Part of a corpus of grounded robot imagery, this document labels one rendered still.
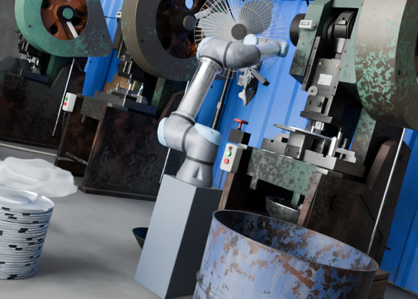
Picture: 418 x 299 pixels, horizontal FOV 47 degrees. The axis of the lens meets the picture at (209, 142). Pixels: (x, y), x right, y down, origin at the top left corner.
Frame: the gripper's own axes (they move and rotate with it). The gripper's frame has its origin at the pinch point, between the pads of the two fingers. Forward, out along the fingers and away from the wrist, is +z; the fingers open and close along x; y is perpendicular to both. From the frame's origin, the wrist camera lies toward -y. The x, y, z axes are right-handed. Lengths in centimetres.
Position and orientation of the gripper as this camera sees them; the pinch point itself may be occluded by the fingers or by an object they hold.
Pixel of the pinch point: (246, 103)
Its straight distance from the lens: 257.1
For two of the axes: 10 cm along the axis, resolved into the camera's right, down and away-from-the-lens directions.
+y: -6.7, -2.2, 7.1
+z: -2.7, 9.6, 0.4
